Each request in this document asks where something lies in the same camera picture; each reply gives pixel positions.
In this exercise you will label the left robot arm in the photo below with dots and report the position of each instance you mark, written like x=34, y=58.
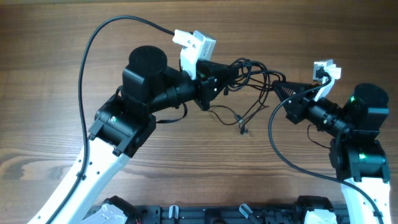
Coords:
x=125, y=122

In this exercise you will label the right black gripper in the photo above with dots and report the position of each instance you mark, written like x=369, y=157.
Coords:
x=297, y=108

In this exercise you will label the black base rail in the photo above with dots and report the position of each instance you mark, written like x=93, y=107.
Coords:
x=281, y=214

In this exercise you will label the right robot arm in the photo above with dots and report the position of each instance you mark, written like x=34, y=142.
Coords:
x=357, y=156

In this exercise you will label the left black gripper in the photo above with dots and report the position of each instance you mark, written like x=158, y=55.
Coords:
x=209, y=82

